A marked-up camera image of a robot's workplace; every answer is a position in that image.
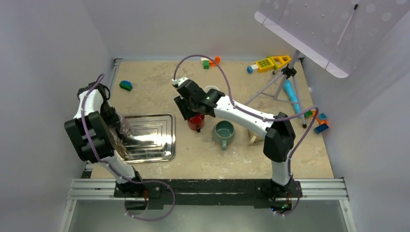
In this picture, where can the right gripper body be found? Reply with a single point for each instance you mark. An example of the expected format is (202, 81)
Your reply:
(186, 108)

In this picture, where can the pink mug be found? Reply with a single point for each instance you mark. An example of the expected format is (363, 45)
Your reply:
(208, 88)

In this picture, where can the red mug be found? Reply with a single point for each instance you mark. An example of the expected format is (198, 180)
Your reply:
(196, 123)

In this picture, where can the teal speckled mug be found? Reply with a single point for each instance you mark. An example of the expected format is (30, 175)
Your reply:
(223, 134)

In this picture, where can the beige round mug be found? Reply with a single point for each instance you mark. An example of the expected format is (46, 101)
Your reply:
(254, 138)

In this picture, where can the orange elbow toy piece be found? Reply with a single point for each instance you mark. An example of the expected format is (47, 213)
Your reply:
(215, 61)

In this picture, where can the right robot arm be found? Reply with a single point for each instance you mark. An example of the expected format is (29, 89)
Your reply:
(277, 133)

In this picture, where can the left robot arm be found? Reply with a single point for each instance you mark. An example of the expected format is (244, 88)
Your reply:
(93, 132)

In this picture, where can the brown striped mug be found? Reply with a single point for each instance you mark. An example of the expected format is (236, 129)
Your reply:
(121, 150)

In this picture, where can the small green cube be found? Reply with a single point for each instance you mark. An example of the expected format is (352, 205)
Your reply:
(206, 64)

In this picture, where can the metal tray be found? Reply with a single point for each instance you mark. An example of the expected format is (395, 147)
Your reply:
(152, 138)

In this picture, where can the blue white toy block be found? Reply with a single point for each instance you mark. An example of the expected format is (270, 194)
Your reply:
(252, 68)

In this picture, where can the blue green toy block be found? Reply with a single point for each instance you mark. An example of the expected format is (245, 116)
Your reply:
(126, 85)

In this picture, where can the yellow toy block structure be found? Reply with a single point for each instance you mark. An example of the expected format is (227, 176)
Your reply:
(272, 63)

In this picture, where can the light blue cone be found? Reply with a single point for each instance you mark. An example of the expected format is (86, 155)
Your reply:
(288, 87)

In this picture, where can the tripod stand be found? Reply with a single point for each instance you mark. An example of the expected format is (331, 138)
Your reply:
(287, 72)

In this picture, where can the orange curved toy piece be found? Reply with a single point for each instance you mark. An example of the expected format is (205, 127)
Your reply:
(320, 122)

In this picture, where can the perforated white board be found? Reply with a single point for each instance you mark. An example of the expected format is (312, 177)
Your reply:
(336, 34)

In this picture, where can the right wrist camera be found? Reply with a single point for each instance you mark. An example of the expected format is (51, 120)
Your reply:
(177, 82)

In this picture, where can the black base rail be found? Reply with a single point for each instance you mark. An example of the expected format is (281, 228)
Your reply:
(259, 193)

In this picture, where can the aluminium frame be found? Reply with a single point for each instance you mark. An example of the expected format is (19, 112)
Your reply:
(103, 189)

